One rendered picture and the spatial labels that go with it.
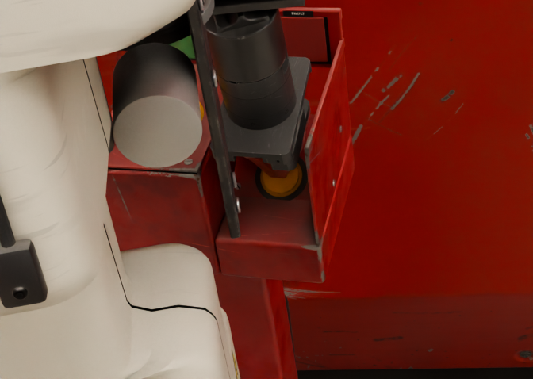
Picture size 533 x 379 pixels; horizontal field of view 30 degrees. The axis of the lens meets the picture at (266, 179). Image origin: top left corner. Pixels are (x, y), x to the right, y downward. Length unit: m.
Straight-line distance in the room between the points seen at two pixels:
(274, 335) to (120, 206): 0.24
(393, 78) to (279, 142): 0.35
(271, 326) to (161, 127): 0.53
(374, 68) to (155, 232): 0.35
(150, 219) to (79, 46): 0.55
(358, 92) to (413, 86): 0.06
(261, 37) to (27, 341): 0.33
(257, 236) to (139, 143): 0.37
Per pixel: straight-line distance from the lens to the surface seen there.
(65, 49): 0.31
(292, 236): 0.84
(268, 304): 0.98
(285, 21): 0.88
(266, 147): 0.77
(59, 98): 0.36
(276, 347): 1.02
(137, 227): 0.87
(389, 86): 1.11
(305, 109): 0.82
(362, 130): 1.15
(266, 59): 0.73
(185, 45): 0.92
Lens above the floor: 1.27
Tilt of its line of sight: 39 degrees down
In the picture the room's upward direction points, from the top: 9 degrees counter-clockwise
